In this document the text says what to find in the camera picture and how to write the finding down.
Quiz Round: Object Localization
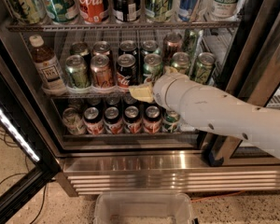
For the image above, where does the green 7up can front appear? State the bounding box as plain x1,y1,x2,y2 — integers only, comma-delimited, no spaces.
143,53,163,83

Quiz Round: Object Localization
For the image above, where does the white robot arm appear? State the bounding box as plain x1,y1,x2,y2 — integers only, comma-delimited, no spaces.
129,68,280,160

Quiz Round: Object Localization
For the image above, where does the black cola can front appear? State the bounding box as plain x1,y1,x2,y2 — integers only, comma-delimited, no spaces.
117,54,137,89

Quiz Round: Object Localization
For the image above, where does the red-brown can back row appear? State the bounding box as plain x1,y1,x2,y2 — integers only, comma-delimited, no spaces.
162,32,182,61

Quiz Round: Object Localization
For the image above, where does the green can back row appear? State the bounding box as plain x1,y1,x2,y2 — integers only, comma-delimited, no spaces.
140,40,161,58

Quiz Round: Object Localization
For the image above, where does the green can row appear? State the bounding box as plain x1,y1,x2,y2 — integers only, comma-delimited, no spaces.
140,40,161,58
161,110,180,133

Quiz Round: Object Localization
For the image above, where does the green can front right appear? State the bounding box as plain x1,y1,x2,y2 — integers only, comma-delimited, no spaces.
190,52,216,84

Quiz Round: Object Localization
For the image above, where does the green tall can back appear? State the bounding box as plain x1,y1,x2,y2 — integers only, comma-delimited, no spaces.
182,29,203,58

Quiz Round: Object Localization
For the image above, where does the green can bottom row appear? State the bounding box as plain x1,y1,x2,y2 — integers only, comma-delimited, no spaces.
161,110,180,133

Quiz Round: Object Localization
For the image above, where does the orange soda can front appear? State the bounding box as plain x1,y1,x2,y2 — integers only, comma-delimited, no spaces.
91,54,115,89

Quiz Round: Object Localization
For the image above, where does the black can back row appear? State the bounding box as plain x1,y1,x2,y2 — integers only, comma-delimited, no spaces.
119,40,138,57

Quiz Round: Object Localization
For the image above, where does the orange can back row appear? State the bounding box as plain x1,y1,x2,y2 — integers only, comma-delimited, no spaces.
92,41,113,60

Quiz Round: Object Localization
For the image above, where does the green can front left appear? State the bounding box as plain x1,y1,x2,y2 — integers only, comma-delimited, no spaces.
65,55,91,89

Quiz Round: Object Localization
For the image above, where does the blue bottle top shelf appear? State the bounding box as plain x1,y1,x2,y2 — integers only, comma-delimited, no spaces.
176,0,202,22

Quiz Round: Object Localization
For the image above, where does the dark can back left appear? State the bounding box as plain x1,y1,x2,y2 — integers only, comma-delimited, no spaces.
70,42,91,63

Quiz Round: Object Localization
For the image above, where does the pale can bottom left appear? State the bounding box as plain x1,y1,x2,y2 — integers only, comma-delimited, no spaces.
63,107,86,135

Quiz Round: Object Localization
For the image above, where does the steel fridge cabinet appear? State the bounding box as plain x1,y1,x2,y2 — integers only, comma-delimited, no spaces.
0,0,280,195

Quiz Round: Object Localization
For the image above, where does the closed right fridge door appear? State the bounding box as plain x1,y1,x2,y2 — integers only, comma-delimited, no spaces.
208,0,280,167

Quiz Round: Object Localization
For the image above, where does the red cola bottle top shelf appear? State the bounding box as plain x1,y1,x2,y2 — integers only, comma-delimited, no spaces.
77,0,109,24

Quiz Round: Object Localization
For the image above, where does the green bottle top shelf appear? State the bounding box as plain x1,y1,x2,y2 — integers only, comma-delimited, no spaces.
43,0,78,24

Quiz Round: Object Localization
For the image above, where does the open fridge door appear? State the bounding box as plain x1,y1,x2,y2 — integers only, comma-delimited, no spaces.
0,44,59,224

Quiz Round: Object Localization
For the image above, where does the clear water bottle bottom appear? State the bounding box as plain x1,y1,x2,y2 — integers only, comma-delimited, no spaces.
179,122,195,132

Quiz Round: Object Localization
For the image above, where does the yellow green bottle top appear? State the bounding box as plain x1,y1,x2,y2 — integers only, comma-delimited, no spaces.
144,0,174,22

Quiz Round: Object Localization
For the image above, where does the black label bottle top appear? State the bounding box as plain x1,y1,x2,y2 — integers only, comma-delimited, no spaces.
112,0,141,23

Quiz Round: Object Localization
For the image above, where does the zero sugar bottle top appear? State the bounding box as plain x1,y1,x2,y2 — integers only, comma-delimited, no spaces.
209,0,239,21

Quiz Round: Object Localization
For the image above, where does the brown tea bottle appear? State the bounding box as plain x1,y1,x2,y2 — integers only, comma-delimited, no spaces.
29,35,67,95

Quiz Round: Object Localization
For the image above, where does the clear plastic bin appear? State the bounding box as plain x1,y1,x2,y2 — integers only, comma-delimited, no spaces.
93,191,199,224

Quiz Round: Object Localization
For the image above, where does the olive bottle top left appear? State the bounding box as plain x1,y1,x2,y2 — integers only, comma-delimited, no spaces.
7,0,46,25

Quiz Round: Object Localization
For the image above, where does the orange cable on floor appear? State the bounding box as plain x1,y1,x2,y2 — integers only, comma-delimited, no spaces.
189,190,246,203

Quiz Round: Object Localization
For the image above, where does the black cable on floor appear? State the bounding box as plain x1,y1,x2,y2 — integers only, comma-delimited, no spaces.
0,119,49,224

